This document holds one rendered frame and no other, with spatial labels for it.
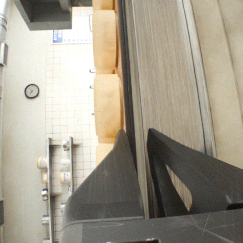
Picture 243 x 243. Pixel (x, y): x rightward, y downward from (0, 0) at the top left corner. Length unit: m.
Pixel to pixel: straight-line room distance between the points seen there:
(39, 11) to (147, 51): 0.69
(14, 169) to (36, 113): 1.22
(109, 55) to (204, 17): 0.09
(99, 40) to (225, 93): 0.11
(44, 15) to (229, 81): 0.73
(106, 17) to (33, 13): 0.69
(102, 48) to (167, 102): 0.06
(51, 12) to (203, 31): 0.69
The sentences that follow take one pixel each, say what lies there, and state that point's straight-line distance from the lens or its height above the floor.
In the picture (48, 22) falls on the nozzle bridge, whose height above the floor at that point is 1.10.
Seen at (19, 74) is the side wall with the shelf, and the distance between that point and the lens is 4.84.
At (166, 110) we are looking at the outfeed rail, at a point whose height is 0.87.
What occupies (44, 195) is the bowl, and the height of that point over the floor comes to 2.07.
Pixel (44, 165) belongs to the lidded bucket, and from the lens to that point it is 4.08.
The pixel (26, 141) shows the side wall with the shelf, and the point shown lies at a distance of 4.46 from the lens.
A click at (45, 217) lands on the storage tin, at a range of 4.28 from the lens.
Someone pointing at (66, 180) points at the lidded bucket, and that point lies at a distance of 4.00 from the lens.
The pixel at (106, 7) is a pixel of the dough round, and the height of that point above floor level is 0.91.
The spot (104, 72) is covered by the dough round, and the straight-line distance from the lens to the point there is 0.21.
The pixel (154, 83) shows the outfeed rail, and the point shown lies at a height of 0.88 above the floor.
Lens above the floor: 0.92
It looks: 5 degrees down
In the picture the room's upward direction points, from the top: 92 degrees counter-clockwise
